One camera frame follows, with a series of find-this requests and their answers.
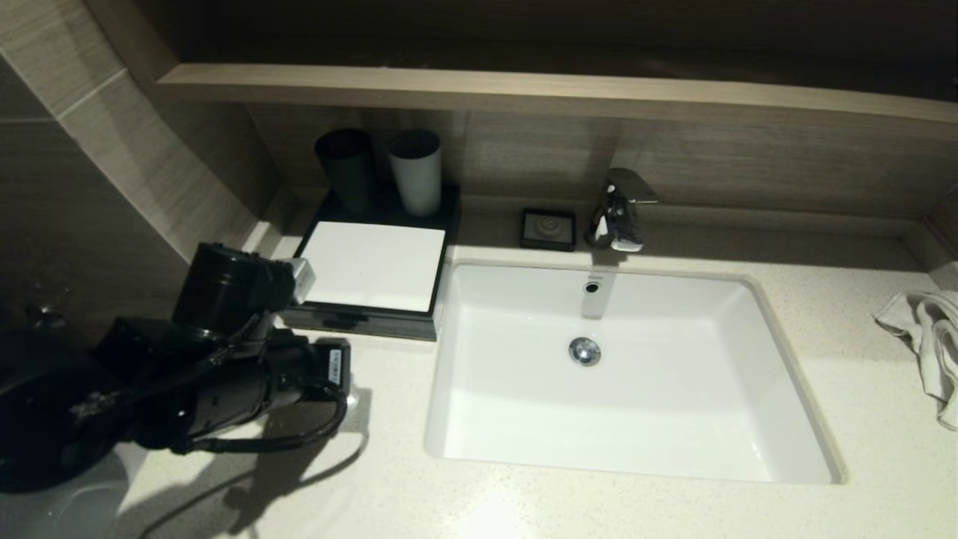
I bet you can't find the grey tumbler cup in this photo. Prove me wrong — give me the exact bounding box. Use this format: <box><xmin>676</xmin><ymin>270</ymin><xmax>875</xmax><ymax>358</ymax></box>
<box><xmin>387</xmin><ymin>130</ymin><xmax>444</xmax><ymax>218</ymax></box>

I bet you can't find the black square soap dish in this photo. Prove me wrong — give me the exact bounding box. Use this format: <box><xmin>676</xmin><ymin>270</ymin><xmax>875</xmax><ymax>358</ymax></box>
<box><xmin>520</xmin><ymin>207</ymin><xmax>577</xmax><ymax>252</ymax></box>

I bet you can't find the white rectangular sink basin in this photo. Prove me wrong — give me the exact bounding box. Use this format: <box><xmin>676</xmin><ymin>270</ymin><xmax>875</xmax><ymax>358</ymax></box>
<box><xmin>424</xmin><ymin>258</ymin><xmax>848</xmax><ymax>485</ymax></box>

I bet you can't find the wooden wall shelf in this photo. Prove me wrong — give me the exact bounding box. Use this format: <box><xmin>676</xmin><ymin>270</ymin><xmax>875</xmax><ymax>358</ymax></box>
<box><xmin>157</xmin><ymin>64</ymin><xmax>958</xmax><ymax>124</ymax></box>

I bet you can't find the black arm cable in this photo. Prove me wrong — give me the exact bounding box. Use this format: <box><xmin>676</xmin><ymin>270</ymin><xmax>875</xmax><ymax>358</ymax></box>
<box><xmin>171</xmin><ymin>383</ymin><xmax>350</xmax><ymax>455</ymax></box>

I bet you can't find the white ribbed tray mat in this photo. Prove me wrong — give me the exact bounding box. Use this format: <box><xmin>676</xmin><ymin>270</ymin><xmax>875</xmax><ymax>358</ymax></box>
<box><xmin>298</xmin><ymin>221</ymin><xmax>448</xmax><ymax>313</ymax></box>

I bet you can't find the white crumpled towel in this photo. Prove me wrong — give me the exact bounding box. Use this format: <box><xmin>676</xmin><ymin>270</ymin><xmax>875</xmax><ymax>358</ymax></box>
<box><xmin>873</xmin><ymin>290</ymin><xmax>958</xmax><ymax>431</ymax></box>

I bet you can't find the chrome sink faucet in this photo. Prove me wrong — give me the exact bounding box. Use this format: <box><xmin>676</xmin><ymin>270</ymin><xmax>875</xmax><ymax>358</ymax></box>
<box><xmin>585</xmin><ymin>168</ymin><xmax>659</xmax><ymax>252</ymax></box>

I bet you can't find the black amenity drawer box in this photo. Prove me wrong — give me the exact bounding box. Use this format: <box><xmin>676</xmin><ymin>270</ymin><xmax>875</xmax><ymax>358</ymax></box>
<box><xmin>281</xmin><ymin>183</ymin><xmax>461</xmax><ymax>342</ymax></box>

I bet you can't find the dark tumbler cup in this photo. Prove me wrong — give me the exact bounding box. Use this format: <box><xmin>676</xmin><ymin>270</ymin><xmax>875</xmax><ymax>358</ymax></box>
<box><xmin>314</xmin><ymin>128</ymin><xmax>377</xmax><ymax>216</ymax></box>

